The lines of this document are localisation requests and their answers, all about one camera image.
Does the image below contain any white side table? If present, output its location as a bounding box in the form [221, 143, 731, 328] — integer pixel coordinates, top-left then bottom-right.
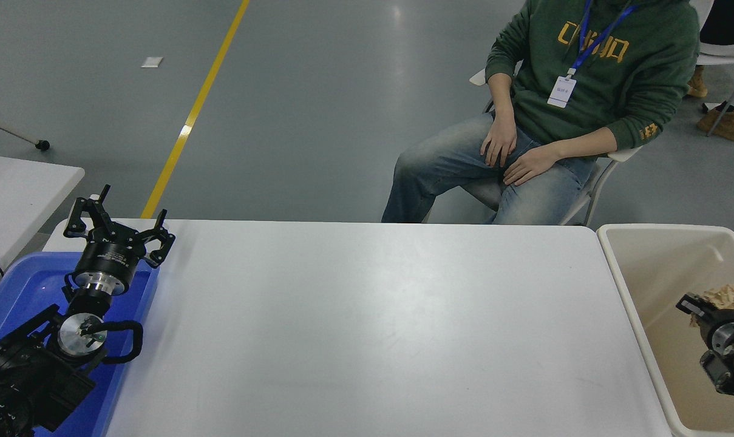
[0, 153, 86, 289]

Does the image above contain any person's left hand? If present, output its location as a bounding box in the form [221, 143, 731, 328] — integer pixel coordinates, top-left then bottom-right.
[503, 144, 563, 186]

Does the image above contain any grey wheeled chair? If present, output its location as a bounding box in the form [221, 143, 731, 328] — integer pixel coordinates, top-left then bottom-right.
[0, 92, 50, 151]

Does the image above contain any person's right hand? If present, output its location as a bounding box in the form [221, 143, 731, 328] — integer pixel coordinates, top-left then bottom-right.
[480, 114, 518, 169]

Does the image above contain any blue plastic tray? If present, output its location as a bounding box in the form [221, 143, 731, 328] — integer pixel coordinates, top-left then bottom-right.
[0, 252, 161, 437]

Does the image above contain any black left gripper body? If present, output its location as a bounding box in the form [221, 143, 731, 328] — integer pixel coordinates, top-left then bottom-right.
[73, 234, 146, 286]

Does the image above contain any tan paper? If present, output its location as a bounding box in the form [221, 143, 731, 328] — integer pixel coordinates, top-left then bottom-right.
[690, 283, 734, 328]

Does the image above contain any white shell chair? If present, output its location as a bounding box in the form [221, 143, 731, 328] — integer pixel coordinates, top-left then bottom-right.
[688, 0, 734, 138]

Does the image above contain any large pale plastic bin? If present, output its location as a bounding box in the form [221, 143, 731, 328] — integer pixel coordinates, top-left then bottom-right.
[596, 223, 734, 437]

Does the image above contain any person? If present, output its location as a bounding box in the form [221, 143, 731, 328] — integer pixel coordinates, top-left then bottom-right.
[381, 0, 701, 225]
[685, 0, 734, 144]

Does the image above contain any white wheeled chair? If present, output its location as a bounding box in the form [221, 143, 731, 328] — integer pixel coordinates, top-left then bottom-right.
[461, 61, 644, 226]

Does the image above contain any white ID badge with lanyard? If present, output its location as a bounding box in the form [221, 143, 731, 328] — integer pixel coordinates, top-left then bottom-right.
[547, 0, 639, 109]

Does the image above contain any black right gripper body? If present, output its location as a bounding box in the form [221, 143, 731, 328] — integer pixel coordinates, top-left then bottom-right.
[696, 310, 734, 354]

